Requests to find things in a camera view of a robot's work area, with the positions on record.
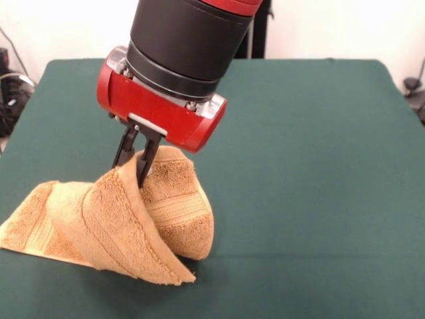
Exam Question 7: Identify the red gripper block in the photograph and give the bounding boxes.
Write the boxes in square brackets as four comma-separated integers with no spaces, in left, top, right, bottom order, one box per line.
[96,46,228,191]

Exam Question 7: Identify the black equipment pile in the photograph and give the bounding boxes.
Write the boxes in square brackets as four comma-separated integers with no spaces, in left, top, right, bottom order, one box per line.
[0,48,37,138]

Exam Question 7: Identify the tan terry towel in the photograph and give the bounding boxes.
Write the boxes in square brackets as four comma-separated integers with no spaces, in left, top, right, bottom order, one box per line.
[0,146,215,286]

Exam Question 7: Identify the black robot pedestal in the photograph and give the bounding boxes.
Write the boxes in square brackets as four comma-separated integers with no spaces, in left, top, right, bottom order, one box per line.
[232,0,276,60]

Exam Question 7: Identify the black wheeled stand foot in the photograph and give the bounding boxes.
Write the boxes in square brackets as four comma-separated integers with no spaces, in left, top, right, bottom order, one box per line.
[403,77,425,126]

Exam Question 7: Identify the dark green tablecloth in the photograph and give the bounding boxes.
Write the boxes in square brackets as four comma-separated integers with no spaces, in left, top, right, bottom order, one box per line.
[0,58,425,319]

